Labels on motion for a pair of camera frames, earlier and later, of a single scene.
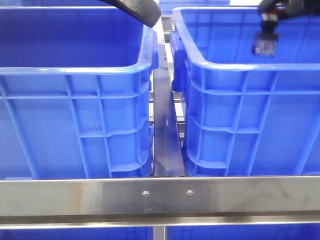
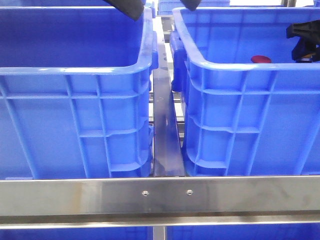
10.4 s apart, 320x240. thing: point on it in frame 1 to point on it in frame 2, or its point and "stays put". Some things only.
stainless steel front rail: [168, 201] stays put
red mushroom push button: [265, 43] to [260, 59]
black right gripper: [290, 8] to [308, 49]
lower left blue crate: [98, 233] stays put
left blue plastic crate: [75, 92] stays put
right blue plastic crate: [247, 115] stays put
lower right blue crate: [300, 231] stays put
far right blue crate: [167, 6] stays put
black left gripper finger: [148, 12] to [134, 9]
